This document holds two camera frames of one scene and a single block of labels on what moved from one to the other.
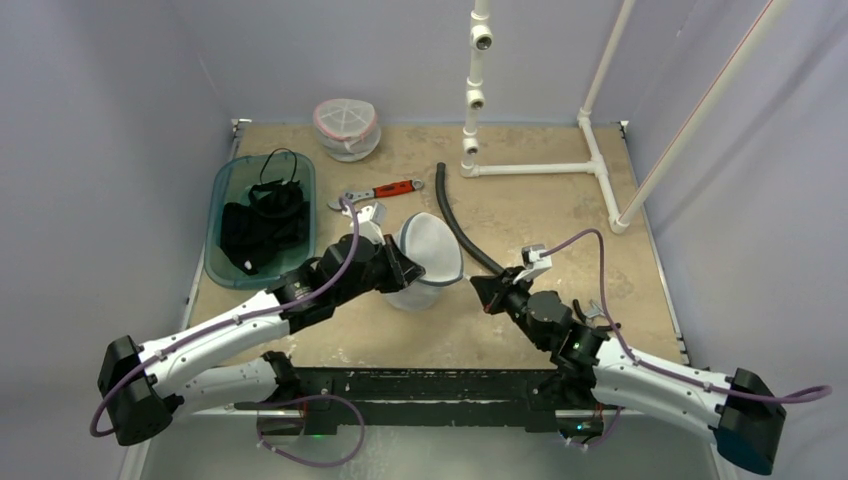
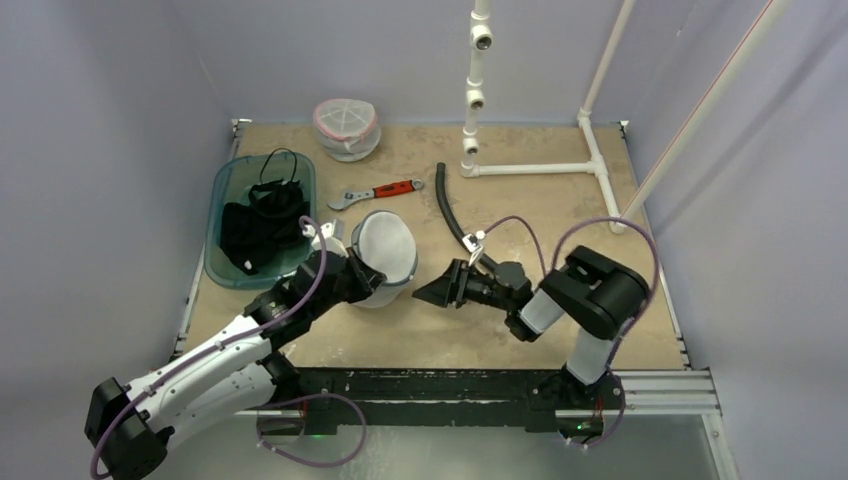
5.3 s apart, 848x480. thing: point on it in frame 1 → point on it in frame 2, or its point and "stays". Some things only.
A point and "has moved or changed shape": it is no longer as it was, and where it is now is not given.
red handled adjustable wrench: x=383 y=190 stays
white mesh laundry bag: x=433 y=245 has moved or changed shape
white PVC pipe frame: x=482 y=39 stays
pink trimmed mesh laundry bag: x=347 y=128 stays
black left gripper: x=402 y=271 → x=366 y=279
